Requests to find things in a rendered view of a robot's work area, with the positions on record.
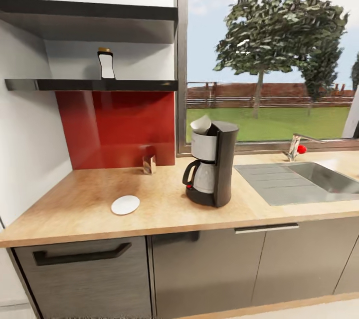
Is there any paper coffee filter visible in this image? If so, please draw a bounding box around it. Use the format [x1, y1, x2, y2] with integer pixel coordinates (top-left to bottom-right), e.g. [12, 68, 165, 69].
[191, 114, 211, 136]

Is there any saucer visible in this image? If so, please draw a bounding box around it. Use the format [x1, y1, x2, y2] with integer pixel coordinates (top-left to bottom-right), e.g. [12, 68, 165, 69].
[111, 196, 140, 215]

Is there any bottle of coffee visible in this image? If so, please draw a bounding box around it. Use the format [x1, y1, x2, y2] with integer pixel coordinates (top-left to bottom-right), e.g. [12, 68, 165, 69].
[97, 48, 116, 80]

